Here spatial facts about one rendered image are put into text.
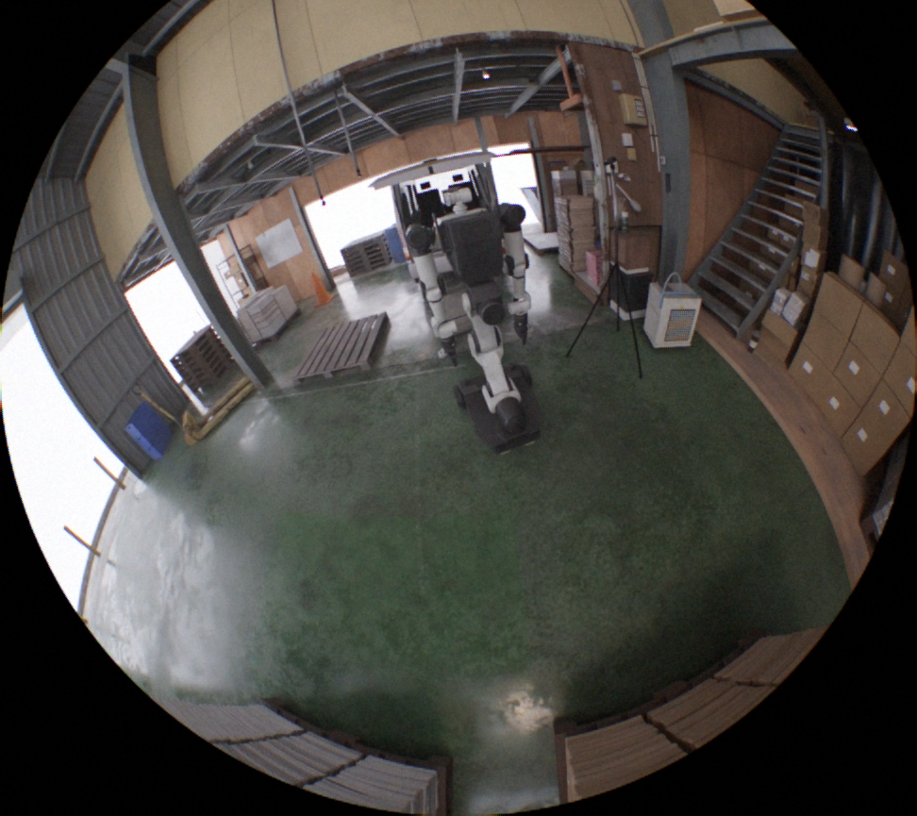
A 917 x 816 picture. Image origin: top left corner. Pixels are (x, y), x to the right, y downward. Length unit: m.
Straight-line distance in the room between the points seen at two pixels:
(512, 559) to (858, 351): 3.05
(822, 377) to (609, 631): 2.61
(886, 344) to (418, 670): 3.61
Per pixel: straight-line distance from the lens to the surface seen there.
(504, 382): 1.69
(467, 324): 2.63
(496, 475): 1.71
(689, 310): 2.54
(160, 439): 5.74
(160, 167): 4.28
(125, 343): 6.50
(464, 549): 1.58
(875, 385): 3.05
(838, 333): 3.02
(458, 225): 1.06
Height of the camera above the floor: 1.52
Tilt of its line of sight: 36 degrees down
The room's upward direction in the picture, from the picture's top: 16 degrees counter-clockwise
